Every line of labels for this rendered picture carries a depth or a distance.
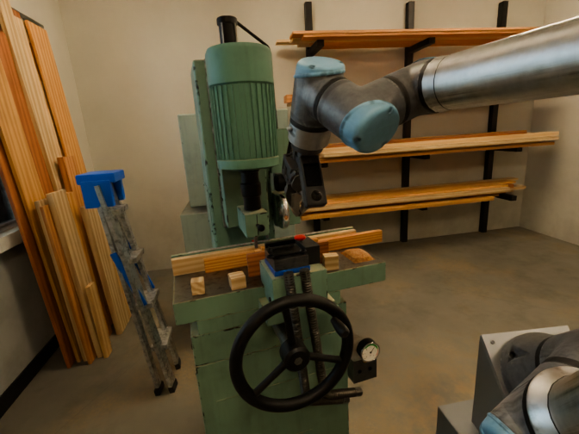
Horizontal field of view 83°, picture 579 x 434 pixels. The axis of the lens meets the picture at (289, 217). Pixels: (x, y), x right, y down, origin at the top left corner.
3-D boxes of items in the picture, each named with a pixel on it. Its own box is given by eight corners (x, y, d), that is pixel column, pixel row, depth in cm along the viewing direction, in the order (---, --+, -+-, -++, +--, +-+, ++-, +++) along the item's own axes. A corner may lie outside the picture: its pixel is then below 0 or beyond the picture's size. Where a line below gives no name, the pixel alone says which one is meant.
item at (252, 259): (249, 277, 92) (246, 255, 90) (248, 275, 93) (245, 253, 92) (329, 262, 99) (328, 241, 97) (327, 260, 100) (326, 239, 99)
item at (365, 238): (205, 273, 97) (203, 260, 96) (205, 270, 99) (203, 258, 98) (382, 241, 114) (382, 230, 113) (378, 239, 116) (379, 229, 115)
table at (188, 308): (174, 349, 72) (170, 325, 71) (176, 290, 101) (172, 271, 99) (407, 294, 90) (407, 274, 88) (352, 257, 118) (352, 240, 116)
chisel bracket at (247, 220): (246, 243, 94) (244, 214, 92) (239, 231, 107) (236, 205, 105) (271, 239, 96) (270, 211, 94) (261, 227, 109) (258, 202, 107)
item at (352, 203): (298, 275, 302) (280, -25, 241) (288, 254, 356) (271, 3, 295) (552, 242, 343) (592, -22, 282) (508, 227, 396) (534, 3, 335)
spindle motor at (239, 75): (221, 173, 84) (206, 40, 76) (214, 168, 100) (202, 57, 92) (287, 167, 89) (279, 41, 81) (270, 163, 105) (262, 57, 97)
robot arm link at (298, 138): (339, 131, 67) (294, 134, 64) (334, 151, 70) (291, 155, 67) (323, 110, 73) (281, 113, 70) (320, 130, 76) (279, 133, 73)
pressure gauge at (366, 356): (361, 370, 95) (361, 345, 93) (354, 362, 98) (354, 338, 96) (380, 364, 97) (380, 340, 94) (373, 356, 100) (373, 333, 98)
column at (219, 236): (218, 276, 118) (190, 58, 100) (212, 256, 139) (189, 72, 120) (277, 265, 124) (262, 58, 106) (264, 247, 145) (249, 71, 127)
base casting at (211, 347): (193, 368, 85) (189, 337, 83) (188, 279, 139) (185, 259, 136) (348, 328, 98) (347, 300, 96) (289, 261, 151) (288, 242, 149)
